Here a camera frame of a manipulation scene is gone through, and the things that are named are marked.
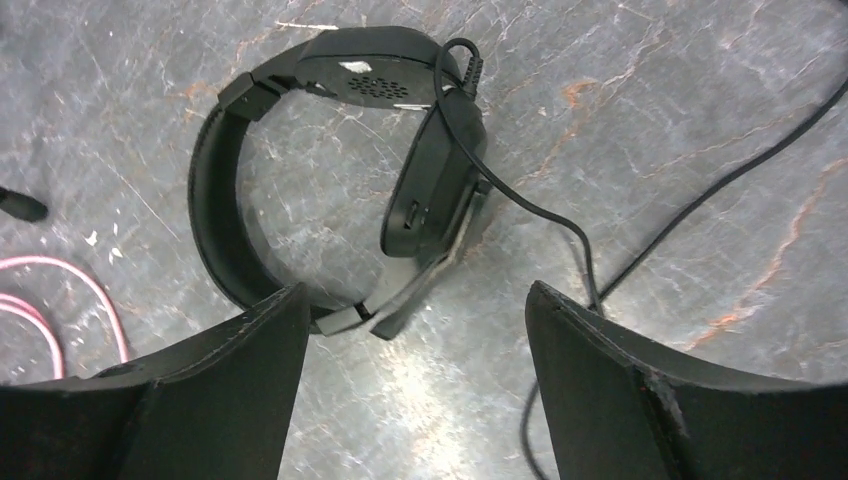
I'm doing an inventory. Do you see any black microphone tip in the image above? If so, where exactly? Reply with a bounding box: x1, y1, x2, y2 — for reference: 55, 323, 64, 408
1, 187, 49, 223

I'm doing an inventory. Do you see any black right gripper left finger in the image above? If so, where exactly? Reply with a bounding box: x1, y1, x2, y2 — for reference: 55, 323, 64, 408
1, 285, 310, 479

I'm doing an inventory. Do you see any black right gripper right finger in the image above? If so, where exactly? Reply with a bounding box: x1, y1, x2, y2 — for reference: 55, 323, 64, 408
525, 281, 847, 479

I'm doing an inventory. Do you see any pink headphone cable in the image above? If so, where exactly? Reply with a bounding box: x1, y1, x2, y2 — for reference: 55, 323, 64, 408
0, 255, 131, 381

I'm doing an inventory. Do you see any black headphone cable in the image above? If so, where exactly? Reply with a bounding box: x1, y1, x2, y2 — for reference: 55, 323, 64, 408
433, 37, 848, 480

